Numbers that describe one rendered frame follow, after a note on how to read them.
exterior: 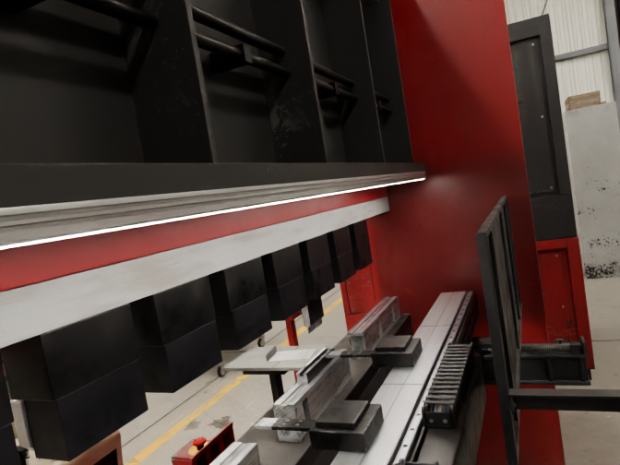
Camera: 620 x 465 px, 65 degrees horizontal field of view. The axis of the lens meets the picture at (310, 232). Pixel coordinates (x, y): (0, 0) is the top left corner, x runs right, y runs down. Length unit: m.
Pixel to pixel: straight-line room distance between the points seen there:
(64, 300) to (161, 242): 0.21
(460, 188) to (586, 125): 4.39
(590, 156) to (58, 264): 6.06
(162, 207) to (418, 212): 1.69
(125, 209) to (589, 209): 6.12
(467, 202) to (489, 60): 0.56
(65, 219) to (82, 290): 0.28
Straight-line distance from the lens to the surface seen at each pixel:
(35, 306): 0.69
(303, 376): 1.34
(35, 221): 0.44
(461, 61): 2.15
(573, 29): 8.41
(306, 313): 1.37
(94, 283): 0.74
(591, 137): 6.42
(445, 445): 0.94
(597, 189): 6.43
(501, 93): 2.11
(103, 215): 0.49
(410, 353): 1.30
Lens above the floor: 1.45
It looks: 4 degrees down
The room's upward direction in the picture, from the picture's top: 9 degrees counter-clockwise
